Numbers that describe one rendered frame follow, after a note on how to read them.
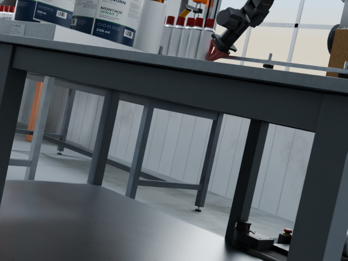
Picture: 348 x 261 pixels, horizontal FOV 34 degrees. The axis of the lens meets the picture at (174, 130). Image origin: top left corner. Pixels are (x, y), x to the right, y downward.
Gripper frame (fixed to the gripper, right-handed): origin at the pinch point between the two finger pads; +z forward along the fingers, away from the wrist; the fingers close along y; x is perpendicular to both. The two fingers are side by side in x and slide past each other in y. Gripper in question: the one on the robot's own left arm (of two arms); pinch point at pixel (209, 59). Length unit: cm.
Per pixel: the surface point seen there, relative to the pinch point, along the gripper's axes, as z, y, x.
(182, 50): 6.6, 2.1, -11.1
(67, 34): -4, 74, 16
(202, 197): 141, -164, -45
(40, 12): 15, 59, -21
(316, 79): -51, 85, 82
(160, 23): -5.0, 27.7, -4.7
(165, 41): 10.5, 2.4, -20.3
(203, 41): -3.0, 2.5, -6.0
